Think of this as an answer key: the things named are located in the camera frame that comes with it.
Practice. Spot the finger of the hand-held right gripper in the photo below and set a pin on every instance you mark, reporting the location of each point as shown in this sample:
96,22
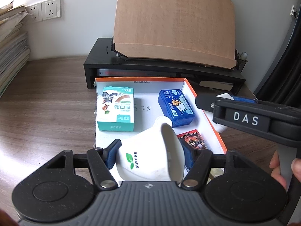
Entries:
204,102
243,98

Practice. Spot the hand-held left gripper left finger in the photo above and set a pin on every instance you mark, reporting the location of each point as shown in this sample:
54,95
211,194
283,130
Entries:
112,155

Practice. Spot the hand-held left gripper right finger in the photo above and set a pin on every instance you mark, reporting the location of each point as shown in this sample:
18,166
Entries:
189,156

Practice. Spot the red and blue card box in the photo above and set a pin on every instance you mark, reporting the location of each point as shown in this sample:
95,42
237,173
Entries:
195,140

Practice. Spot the blue floss pick box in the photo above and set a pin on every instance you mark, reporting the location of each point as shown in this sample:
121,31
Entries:
176,106

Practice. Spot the white cone-shaped plug-in device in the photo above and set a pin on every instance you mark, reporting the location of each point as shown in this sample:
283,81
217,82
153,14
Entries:
145,155

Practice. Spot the green and white bandage box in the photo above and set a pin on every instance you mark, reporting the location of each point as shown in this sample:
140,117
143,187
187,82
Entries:
115,108

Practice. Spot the person's right hand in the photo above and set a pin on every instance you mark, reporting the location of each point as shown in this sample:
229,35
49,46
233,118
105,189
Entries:
277,169

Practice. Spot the black mesh pen holder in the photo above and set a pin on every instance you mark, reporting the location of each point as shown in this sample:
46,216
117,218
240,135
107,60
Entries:
242,63

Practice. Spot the wooden reading stand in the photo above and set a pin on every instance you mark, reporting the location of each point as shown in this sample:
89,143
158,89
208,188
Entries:
174,21

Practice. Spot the black desk riser shelf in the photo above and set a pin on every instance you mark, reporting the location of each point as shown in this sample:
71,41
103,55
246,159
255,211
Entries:
98,56

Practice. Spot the stack of papers and booklets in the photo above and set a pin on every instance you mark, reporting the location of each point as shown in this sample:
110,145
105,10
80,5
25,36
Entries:
11,51

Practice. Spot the white wall socket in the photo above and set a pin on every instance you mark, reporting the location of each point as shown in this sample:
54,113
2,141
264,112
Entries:
51,8
34,13

